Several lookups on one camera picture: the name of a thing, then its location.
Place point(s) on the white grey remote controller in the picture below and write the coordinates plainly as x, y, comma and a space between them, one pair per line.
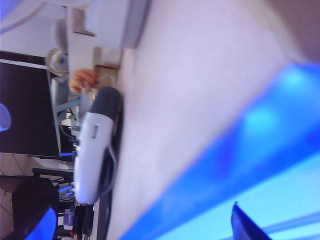
95, 150

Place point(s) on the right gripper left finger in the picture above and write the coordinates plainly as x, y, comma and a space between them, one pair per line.
32, 212

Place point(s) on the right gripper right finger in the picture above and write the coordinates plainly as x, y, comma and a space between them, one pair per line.
246, 225

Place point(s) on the orange haired anime figurine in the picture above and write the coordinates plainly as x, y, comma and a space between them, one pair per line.
82, 80

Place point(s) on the large black monitor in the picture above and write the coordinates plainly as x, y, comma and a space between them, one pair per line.
25, 105

